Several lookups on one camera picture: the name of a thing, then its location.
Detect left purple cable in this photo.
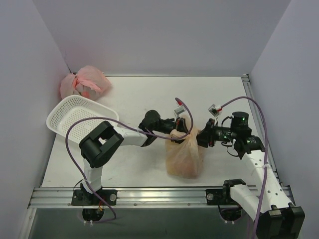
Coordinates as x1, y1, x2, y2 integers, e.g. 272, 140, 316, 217
65, 97, 194, 222

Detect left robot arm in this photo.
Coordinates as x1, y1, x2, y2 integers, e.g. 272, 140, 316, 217
79, 110, 193, 205

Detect banana print plastic bag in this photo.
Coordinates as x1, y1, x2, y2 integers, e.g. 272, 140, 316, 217
165, 126, 205, 179

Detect aluminium rail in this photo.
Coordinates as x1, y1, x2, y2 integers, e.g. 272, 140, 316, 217
241, 74, 283, 186
27, 187, 296, 209

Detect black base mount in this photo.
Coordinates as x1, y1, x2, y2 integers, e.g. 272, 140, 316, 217
71, 188, 118, 224
205, 189, 245, 224

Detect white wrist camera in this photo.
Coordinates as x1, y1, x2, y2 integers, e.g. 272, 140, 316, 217
173, 105, 186, 119
208, 104, 223, 123

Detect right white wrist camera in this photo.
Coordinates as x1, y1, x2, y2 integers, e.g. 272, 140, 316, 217
208, 104, 223, 123

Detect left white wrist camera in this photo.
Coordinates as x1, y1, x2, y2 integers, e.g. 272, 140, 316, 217
173, 105, 186, 119

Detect purple cable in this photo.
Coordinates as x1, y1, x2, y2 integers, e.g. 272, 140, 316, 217
219, 96, 270, 239
65, 97, 194, 222

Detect aluminium right rail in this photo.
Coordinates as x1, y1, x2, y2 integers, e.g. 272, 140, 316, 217
241, 74, 283, 186

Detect white perforated plastic basket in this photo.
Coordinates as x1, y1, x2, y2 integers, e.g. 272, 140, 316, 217
46, 95, 119, 143

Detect aluminium front rail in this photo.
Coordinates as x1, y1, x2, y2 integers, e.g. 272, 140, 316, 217
27, 187, 296, 209

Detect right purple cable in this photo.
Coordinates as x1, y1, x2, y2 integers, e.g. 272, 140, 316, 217
219, 96, 270, 239

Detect pink plastic bag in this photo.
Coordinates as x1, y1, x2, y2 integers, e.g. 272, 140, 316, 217
60, 65, 111, 101

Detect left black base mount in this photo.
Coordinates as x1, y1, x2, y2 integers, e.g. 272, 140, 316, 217
71, 188, 118, 224

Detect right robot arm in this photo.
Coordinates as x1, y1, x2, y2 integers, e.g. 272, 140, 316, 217
197, 112, 305, 239

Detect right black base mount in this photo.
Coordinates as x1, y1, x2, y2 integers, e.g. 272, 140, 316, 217
205, 189, 245, 224

